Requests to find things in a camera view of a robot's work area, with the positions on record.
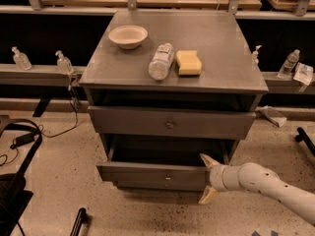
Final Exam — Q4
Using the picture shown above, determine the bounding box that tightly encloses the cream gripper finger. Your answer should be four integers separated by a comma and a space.
199, 186, 220, 205
200, 153, 220, 168

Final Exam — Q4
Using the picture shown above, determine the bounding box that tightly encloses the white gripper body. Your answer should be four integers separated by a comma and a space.
210, 164, 242, 192

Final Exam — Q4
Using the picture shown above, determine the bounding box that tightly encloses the grey drawer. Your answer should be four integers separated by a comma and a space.
97, 135, 235, 192
88, 106, 256, 140

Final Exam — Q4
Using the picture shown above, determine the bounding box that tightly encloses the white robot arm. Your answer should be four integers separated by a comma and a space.
199, 153, 315, 226

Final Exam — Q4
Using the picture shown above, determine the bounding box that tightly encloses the grey drawer cabinet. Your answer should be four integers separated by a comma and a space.
79, 9, 270, 195

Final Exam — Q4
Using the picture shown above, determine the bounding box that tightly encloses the grey top drawer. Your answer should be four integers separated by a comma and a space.
88, 106, 256, 140

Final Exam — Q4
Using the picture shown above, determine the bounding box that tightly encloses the grey packet on floor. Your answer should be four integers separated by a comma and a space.
260, 106, 286, 127

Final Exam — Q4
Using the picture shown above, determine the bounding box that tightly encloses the black stand leg right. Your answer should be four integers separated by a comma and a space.
295, 127, 315, 156

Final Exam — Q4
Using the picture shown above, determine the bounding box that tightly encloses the yellow sponge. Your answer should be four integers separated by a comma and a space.
176, 50, 202, 76

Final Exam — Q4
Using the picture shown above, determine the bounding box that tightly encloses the clear plastic water bottle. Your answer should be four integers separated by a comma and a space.
149, 43, 174, 81

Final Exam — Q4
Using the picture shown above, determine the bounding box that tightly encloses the small right sanitizer bottle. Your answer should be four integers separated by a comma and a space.
252, 45, 262, 65

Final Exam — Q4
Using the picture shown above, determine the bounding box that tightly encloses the upright clear water bottle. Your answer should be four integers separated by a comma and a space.
278, 49, 300, 78

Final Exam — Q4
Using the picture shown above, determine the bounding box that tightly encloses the black bar bottom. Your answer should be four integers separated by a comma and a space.
70, 207, 88, 236

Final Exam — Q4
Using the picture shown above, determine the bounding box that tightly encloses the clear plastic packet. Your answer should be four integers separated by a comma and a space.
293, 62, 313, 86

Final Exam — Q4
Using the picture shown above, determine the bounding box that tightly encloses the beige paper bowl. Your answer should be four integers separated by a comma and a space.
109, 25, 148, 49

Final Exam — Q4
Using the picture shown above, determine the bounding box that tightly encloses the black power adapter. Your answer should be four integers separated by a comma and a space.
15, 133, 34, 147

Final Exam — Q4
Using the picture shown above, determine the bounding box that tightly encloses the black chair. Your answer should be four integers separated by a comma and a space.
0, 115, 42, 236

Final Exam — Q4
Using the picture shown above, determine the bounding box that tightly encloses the far left sanitizer bottle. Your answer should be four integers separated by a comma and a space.
12, 46, 32, 71

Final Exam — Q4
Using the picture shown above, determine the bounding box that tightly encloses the black cable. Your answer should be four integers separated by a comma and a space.
0, 82, 81, 167

